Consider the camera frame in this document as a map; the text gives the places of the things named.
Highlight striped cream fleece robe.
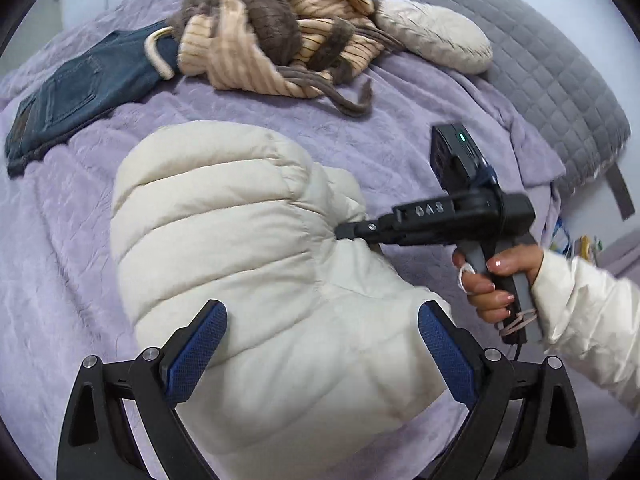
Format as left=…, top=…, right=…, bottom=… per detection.
left=144, top=0, right=404, bottom=117

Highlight grey quilted mattress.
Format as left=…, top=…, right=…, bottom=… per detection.
left=419, top=0, right=630, bottom=197

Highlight cream knitted pillow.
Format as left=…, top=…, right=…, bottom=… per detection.
left=375, top=0, right=494, bottom=75

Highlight black camera box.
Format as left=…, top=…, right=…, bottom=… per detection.
left=430, top=124, right=486, bottom=194

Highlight blue denim jeans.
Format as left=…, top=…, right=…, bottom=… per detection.
left=4, top=20, right=168, bottom=178

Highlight cream puffer jacket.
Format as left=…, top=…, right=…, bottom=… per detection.
left=111, top=122, right=463, bottom=479

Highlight person's right hand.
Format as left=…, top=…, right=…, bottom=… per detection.
left=461, top=245, right=544, bottom=324

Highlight white jacket right forearm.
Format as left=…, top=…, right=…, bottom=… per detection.
left=532, top=250, right=639, bottom=415

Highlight lavender plush bedspread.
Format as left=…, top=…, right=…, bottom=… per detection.
left=0, top=0, right=568, bottom=480

